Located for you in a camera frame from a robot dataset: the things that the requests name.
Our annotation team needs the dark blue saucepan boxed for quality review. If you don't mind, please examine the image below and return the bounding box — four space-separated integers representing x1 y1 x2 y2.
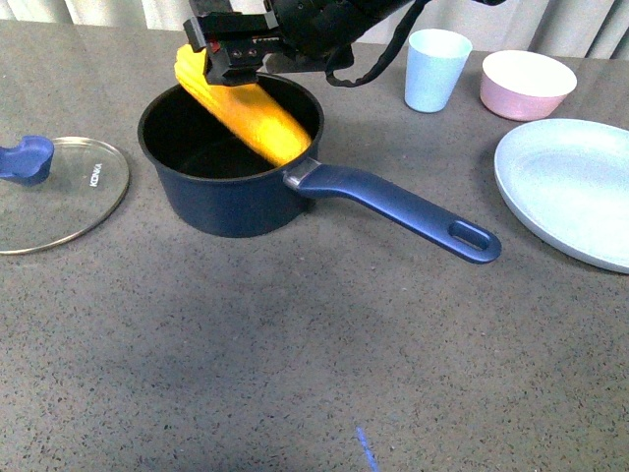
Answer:
138 74 501 264

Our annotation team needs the light blue plate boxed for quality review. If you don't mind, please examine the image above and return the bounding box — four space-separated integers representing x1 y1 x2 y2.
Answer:
494 118 628 273

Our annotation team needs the glass lid blue knob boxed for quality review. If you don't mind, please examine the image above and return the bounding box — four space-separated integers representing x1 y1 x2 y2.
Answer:
1 136 130 255

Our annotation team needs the pink bowl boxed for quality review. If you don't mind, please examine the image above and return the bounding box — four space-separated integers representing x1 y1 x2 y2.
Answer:
480 50 577 122

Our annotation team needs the black cable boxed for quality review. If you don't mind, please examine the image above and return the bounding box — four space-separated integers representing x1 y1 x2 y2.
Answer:
323 0 431 88

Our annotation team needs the yellow corn cob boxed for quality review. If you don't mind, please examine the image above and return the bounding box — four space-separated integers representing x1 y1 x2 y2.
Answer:
174 44 313 167

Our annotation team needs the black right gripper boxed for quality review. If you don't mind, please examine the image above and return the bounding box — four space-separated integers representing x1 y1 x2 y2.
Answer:
184 1 282 85

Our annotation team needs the light blue cup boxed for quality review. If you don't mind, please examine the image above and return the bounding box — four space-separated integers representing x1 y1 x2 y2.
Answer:
404 29 473 113

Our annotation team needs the white curtain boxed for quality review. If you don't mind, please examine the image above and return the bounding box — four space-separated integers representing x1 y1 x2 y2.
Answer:
1 1 628 59

